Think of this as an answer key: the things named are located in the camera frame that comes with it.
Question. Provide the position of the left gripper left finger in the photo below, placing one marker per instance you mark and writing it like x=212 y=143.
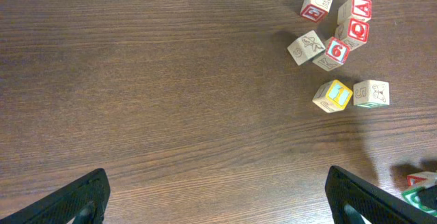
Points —
x=81 y=201

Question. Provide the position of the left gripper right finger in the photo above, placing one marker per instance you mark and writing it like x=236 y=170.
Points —
x=354 y=200

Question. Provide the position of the block with green Z side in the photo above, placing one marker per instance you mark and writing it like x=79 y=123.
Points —
x=421 y=197

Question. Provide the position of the red letter Y block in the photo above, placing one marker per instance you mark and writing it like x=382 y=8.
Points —
x=419 y=177

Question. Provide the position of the yellow number 1 block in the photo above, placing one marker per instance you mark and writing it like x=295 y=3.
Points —
x=332 y=96

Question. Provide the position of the butterfly block green side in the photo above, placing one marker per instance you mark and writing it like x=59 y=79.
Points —
x=371 y=94

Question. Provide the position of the red number 6 block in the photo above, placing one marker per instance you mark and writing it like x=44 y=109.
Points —
x=334 y=56

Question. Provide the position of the red letter Q block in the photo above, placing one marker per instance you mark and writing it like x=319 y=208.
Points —
x=353 y=33

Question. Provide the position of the red letter A block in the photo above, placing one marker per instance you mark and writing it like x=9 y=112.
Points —
x=358 y=9

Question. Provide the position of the block with red C side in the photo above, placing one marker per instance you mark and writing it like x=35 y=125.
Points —
x=315 y=10

